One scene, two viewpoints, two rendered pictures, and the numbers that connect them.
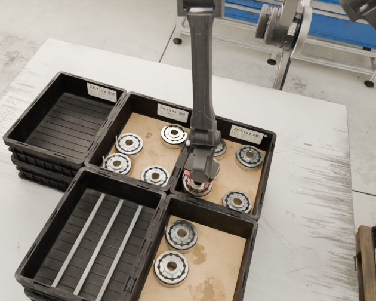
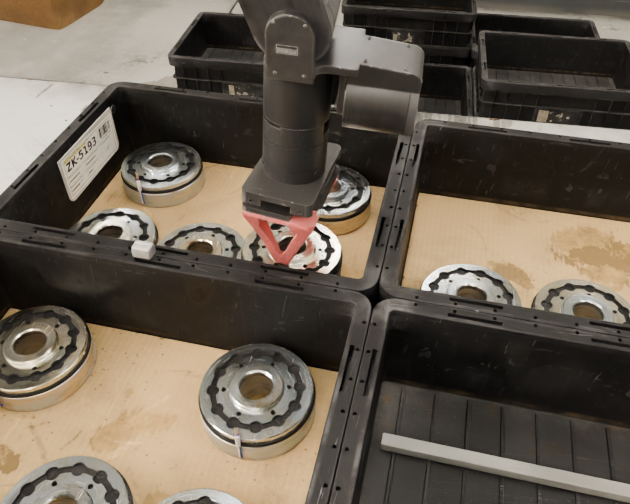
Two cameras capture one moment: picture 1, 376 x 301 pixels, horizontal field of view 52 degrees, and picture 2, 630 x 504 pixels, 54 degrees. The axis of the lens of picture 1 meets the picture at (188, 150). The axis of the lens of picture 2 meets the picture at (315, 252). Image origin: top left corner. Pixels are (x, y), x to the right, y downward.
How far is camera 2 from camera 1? 1.04 m
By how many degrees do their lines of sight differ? 56
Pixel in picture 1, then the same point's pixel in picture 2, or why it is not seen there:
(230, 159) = (157, 217)
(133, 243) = (534, 448)
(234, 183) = not seen: hidden behind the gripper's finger
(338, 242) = not seen: hidden behind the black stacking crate
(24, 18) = not seen: outside the picture
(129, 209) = (398, 486)
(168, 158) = (144, 374)
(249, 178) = (228, 182)
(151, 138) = (22, 447)
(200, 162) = (393, 52)
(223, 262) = (500, 230)
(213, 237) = (438, 249)
